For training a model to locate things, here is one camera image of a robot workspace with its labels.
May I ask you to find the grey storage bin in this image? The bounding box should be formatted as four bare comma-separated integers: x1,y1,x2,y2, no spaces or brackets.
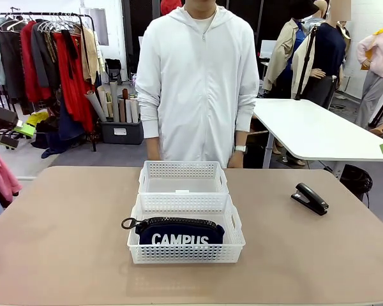
100,120,145,146

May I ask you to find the white perforated plastic basket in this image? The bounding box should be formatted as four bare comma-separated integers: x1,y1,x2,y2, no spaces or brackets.
138,160,230,195
126,192,246,265

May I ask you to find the red dress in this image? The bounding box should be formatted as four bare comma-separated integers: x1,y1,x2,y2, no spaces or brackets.
54,31,95,133

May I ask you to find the black stapler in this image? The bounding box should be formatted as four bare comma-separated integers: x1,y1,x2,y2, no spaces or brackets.
290,182,329,217

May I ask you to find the beige garment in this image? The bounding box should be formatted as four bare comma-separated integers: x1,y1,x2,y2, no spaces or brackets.
79,27,101,85

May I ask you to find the black office chair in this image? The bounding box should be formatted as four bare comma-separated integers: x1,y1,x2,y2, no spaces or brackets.
104,58,123,85

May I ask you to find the white paper roll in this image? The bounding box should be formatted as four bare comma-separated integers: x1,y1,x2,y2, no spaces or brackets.
129,99,140,124

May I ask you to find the black cable coil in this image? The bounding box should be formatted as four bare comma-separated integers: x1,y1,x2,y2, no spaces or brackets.
340,164,374,208

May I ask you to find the red jacket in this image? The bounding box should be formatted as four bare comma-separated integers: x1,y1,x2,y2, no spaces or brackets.
20,20,52,103

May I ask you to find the black clothes rack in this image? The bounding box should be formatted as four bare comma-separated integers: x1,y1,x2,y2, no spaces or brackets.
0,11,98,152

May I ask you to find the tall grey cardboard tube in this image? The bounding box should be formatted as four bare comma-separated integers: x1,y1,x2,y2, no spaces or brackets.
109,81,120,124

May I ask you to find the cream paper roll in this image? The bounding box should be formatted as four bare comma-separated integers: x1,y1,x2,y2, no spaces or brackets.
97,84,112,121

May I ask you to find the pink garment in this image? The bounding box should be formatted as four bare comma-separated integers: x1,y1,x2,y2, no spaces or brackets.
0,145,22,208

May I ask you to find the grey jacket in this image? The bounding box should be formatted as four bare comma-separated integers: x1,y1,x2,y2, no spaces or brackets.
31,20,60,90

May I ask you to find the white panel board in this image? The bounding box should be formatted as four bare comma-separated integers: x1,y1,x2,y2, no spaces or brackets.
260,40,278,60

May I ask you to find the mannequin in beige trench coat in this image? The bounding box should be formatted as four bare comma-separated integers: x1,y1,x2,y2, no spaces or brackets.
263,0,310,96

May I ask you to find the dark grey coat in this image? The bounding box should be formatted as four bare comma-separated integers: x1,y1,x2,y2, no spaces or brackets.
0,24,26,105

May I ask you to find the white side table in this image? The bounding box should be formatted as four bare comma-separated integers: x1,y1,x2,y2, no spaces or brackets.
252,98,383,179

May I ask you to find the mannequin in pink sweater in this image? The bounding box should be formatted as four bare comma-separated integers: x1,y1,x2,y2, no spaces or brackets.
354,12,383,128

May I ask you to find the black scarf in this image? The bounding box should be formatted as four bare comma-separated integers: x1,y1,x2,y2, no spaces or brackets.
62,30,79,80

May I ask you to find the black tripod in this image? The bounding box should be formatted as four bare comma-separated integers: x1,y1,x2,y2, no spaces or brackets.
294,25,319,102

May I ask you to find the person torso in white hoodie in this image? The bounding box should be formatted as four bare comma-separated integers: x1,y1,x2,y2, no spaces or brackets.
135,4,261,168

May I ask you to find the brown cardboard tube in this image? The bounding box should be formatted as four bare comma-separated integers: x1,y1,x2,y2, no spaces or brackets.
119,88,130,124

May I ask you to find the mannequin in navy top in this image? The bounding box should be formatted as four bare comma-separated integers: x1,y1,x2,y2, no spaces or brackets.
292,0,352,109

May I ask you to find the yellow cloth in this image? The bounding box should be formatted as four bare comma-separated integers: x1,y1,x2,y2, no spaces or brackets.
27,111,50,127

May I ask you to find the red fabric item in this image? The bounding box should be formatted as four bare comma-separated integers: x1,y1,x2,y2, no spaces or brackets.
161,0,183,15

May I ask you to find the person's left hand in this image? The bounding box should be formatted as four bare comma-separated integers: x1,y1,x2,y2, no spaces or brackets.
227,152,245,169

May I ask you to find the navy blue garment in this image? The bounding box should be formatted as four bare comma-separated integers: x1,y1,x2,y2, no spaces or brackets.
31,97,87,159

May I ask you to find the person's left forearm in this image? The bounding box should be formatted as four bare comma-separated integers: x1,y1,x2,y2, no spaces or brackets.
234,105,259,147

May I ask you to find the person's right hand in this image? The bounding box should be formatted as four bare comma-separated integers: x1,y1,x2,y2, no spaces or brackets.
146,146,162,162

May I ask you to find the grey paper roll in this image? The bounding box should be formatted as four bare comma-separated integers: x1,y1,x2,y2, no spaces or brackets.
84,90,108,122

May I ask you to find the navy zip pencil case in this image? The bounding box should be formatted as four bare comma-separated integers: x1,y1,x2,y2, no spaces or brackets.
121,216,226,248

